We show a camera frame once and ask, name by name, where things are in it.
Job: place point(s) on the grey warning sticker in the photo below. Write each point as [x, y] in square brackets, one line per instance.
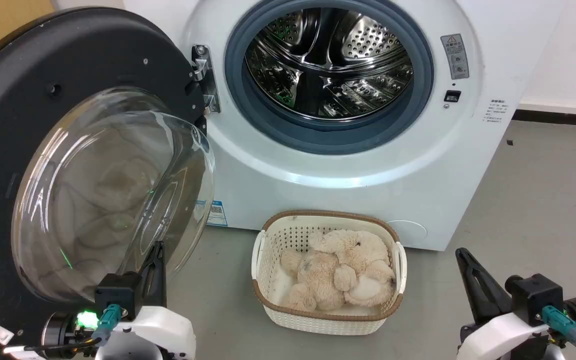
[455, 56]

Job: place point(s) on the black door latch slot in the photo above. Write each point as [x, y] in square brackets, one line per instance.
[452, 96]

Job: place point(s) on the stainless steel washer drum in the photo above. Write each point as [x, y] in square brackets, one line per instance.
[328, 65]

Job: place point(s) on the black wall baseboard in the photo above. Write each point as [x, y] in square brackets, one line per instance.
[560, 118]

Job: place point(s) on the white front-load washing machine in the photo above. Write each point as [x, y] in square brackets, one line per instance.
[348, 170]

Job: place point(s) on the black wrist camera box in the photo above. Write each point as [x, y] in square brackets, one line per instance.
[117, 295]
[535, 295]

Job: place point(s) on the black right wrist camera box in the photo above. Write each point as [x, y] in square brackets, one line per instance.
[535, 295]

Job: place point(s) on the beige plush bear toy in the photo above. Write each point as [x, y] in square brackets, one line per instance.
[338, 272]

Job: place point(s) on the metal door hinge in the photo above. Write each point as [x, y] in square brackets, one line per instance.
[205, 75]

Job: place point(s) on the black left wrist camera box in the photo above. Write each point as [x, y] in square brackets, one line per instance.
[117, 295]

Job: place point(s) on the white perforated laundry basket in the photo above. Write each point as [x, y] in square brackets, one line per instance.
[288, 235]

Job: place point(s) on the blue energy label sticker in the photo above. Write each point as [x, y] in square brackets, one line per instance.
[217, 214]

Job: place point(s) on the black round washer door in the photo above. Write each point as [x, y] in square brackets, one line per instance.
[28, 100]

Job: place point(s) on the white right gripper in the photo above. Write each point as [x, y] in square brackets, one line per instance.
[498, 337]

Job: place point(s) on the small printed text label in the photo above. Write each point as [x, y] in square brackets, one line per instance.
[496, 111]

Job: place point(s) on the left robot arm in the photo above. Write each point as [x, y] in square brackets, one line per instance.
[60, 330]

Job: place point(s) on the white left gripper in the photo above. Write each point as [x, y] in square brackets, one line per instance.
[158, 332]

